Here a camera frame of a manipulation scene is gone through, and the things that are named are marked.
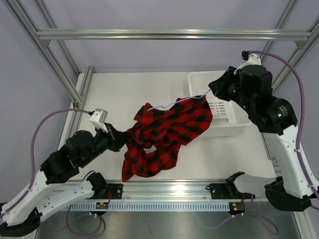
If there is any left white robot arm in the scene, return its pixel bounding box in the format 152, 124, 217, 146
0, 123, 129, 238

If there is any red black plaid shirt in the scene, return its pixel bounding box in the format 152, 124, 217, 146
122, 97, 213, 182

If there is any aluminium frame post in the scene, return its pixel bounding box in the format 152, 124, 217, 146
3, 0, 83, 108
262, 0, 319, 98

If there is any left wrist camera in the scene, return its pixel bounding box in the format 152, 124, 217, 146
89, 109, 108, 132

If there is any left aluminium frame post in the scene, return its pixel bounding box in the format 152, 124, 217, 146
3, 0, 83, 108

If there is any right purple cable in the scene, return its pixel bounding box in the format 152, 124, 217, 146
199, 50, 319, 236

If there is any white slotted cable duct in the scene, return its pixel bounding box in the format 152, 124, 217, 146
65, 201, 230, 212

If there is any purple cable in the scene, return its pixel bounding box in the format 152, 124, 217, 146
0, 109, 107, 236
199, 50, 319, 236

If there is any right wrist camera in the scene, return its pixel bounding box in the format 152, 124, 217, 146
238, 51, 261, 69

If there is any right aluminium frame post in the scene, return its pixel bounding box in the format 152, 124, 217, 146
262, 0, 319, 98

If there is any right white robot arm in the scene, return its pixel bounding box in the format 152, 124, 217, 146
208, 65, 319, 212

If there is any aluminium frame crossbar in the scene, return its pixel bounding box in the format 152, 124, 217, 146
36, 29, 312, 41

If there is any white plastic basket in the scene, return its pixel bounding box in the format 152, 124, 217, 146
188, 71, 252, 137

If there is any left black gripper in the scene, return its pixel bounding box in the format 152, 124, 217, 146
80, 122, 132, 167

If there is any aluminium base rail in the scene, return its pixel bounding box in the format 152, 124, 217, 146
57, 181, 282, 202

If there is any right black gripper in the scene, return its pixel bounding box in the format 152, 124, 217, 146
209, 66, 255, 114

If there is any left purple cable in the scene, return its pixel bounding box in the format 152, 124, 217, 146
0, 109, 107, 236

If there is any light blue wire hanger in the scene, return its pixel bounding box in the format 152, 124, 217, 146
148, 89, 211, 111

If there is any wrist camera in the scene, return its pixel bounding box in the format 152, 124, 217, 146
238, 51, 261, 69
89, 109, 108, 132

